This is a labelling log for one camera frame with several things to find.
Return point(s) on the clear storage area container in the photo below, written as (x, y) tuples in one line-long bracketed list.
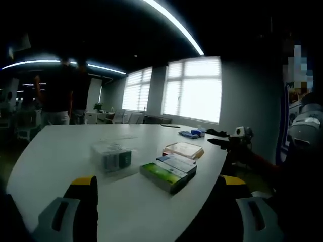
[(98, 156)]

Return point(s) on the white chair armrest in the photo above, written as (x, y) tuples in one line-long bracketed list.
[(262, 194)]

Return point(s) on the dark flat tablet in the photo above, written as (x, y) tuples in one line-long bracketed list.
[(170, 125)]

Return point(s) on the narrow blinds window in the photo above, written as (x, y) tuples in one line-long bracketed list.
[(137, 90)]

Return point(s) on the long curved ceiling light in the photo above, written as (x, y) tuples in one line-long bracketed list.
[(176, 22)]

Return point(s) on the beige box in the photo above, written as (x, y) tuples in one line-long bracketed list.
[(199, 155)]

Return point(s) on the wide blinds window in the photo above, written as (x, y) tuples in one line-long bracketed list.
[(194, 90)]

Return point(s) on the white cabinet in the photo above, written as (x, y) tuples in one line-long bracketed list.
[(99, 117)]

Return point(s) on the blue packet on table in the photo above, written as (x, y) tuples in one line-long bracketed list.
[(188, 134)]

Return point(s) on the red flat box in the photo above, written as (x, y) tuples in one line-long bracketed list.
[(166, 153)]

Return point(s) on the ceiling air vent panel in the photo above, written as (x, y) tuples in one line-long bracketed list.
[(20, 43)]

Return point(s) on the white mesh chair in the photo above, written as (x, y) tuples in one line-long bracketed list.
[(119, 116), (136, 118)]

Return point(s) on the white office chair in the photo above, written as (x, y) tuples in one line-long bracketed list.
[(27, 126)]

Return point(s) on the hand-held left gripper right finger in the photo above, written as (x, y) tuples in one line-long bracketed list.
[(260, 219)]

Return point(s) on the blue white medicine box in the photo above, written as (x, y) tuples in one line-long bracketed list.
[(176, 162)]

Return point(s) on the dark sofa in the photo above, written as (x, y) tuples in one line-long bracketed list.
[(157, 119)]

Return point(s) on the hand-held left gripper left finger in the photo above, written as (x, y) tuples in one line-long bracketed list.
[(65, 219)]

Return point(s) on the white chest device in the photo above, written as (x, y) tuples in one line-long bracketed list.
[(306, 126)]

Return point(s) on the small blue white carton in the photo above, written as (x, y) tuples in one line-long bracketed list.
[(198, 131)]

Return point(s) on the potted plant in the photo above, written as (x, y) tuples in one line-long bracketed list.
[(98, 107)]

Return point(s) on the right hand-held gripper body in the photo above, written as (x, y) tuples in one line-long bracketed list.
[(239, 131)]

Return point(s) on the ceiling light strip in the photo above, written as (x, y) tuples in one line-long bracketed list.
[(30, 63), (106, 68)]

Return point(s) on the black cloth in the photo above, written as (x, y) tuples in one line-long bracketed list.
[(217, 131)]

